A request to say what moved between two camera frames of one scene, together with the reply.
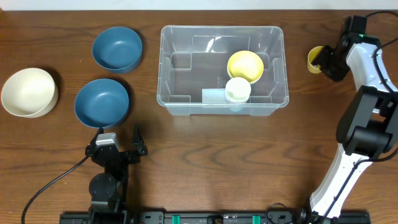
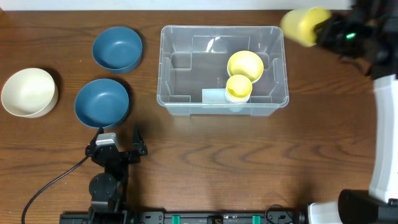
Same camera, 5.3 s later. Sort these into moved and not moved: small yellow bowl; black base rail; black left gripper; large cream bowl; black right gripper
Moved: black right gripper
Not moved: large cream bowl; small yellow bowl; black base rail; black left gripper
